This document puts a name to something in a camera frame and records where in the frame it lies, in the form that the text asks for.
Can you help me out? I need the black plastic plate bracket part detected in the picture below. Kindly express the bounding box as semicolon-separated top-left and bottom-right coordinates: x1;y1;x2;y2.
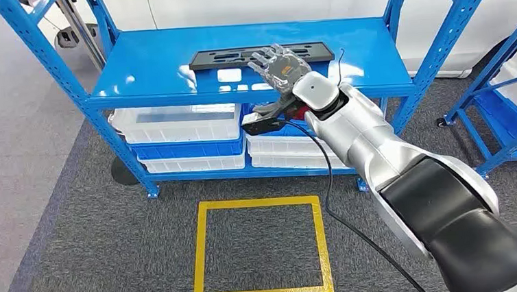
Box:
188;40;336;73

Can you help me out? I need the blue metal shelf rack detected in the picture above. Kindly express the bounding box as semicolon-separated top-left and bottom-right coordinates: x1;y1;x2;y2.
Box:
0;0;517;218
435;1;517;183

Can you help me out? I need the blue plastic bin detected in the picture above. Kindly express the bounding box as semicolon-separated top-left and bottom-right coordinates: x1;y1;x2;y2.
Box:
242;97;322;143
474;88;517;157

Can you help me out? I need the red item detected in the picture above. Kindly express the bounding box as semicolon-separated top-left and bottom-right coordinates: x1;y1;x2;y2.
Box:
290;104;308;122

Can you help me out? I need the yellow floor tape square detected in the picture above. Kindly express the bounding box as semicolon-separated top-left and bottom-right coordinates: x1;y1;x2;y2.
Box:
186;193;335;292

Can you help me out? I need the black round floor base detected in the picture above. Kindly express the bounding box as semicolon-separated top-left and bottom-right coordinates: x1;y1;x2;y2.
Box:
110;154;142;188

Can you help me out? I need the grey metal pole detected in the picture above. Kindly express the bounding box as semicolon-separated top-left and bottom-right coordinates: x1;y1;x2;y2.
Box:
57;0;106;73

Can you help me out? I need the black camera module with bracket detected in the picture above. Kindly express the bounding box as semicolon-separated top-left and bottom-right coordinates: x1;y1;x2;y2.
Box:
240;110;306;137

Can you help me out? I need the thick black camera cable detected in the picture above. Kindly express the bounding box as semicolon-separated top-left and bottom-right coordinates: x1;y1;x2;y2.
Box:
279;109;433;292

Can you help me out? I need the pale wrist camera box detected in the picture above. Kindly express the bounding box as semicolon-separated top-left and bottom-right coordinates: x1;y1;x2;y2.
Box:
291;70;343;112

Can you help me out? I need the thin black wire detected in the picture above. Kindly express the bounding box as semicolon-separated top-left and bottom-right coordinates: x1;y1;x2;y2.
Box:
335;49;349;87

